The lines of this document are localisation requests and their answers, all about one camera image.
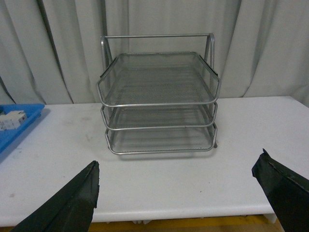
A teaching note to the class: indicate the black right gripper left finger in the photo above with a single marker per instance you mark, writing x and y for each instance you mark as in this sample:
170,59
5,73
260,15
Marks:
70,209

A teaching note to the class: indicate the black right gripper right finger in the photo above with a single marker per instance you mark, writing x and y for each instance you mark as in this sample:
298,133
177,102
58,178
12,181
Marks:
286,191

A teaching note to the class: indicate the silver mesh three-tier rack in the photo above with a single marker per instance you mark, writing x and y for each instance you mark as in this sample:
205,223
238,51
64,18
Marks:
159,102

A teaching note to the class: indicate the blue plastic tray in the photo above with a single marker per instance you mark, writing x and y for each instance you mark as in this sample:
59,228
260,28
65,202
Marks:
10,139

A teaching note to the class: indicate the white circuit breaker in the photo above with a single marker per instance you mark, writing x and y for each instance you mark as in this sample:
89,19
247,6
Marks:
12,120

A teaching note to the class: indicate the grey curtain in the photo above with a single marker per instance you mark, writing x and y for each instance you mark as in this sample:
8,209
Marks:
50,49

